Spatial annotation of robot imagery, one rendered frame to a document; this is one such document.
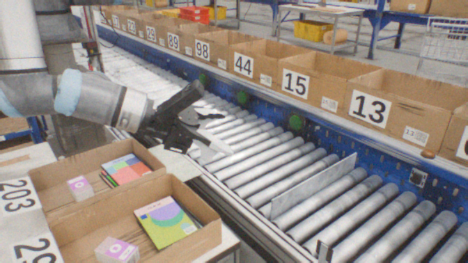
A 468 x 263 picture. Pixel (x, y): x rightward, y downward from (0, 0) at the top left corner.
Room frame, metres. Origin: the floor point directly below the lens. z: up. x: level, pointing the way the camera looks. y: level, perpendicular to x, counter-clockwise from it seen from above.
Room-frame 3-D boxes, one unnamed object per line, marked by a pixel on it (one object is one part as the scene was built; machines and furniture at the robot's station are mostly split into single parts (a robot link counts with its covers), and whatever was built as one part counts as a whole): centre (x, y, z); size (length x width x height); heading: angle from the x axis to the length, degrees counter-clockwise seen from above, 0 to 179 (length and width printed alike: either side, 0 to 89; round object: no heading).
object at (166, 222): (0.71, 0.20, 0.79); 0.19 x 0.14 x 0.02; 36
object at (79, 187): (0.87, 0.53, 0.78); 0.10 x 0.06 x 0.05; 42
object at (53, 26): (1.26, 0.69, 1.27); 0.19 x 0.19 x 0.10
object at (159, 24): (2.70, 0.53, 0.96); 0.39 x 0.29 x 0.17; 38
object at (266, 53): (1.78, -0.20, 0.97); 0.39 x 0.29 x 0.17; 38
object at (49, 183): (0.90, 0.47, 0.80); 0.38 x 0.28 x 0.10; 130
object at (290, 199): (0.93, -0.30, 0.76); 0.46 x 0.01 x 0.09; 128
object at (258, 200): (1.00, -0.24, 0.72); 0.52 x 0.05 x 0.05; 128
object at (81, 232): (0.65, 0.27, 0.80); 0.38 x 0.28 x 0.10; 130
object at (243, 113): (1.46, 0.13, 0.72); 0.52 x 0.05 x 0.05; 128
